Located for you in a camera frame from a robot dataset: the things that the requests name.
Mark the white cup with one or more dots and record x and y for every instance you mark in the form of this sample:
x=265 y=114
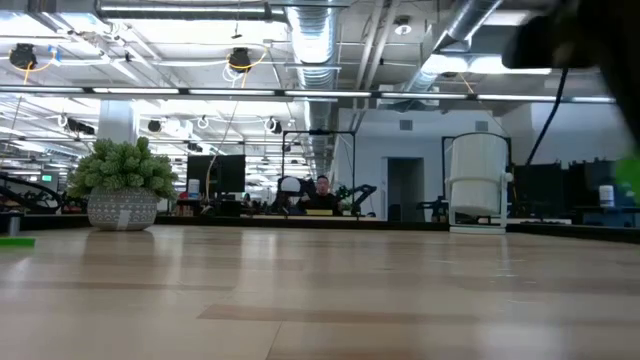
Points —
x=193 y=189

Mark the long ceiling light strip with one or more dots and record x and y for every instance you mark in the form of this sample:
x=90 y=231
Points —
x=325 y=93

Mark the person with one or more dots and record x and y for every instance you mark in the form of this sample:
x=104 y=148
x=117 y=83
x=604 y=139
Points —
x=322 y=202

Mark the green plant in patterned pot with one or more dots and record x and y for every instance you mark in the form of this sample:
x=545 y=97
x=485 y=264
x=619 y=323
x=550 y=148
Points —
x=122 y=210

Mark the white canister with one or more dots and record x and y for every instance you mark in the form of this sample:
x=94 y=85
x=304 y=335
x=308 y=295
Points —
x=606 y=196

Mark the black computer monitor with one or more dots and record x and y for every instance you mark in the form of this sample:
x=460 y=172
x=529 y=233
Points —
x=200 y=172
x=590 y=185
x=232 y=172
x=540 y=192

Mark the black background robot arm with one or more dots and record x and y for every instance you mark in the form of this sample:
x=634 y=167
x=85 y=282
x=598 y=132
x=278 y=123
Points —
x=30 y=187
x=362 y=192

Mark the black aluminium table frame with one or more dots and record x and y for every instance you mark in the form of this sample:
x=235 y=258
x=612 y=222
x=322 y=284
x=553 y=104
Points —
x=400 y=226

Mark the white rounded object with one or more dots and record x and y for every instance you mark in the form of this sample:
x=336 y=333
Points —
x=290 y=185

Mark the white ceiling sensor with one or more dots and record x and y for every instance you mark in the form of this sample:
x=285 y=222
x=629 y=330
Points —
x=403 y=27

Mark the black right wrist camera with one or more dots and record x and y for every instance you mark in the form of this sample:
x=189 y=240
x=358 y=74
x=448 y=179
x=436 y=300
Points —
x=545 y=45

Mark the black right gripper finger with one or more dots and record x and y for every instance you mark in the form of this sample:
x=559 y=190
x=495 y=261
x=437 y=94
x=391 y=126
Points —
x=629 y=105

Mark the white mug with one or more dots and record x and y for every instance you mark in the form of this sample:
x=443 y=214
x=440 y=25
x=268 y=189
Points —
x=477 y=170

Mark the green rubber band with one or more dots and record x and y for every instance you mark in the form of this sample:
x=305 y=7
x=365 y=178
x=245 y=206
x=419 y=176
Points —
x=629 y=177

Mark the green flat strip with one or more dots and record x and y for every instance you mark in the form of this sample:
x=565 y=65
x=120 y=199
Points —
x=17 y=242

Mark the dark doorway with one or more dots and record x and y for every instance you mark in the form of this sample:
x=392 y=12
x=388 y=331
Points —
x=405 y=190

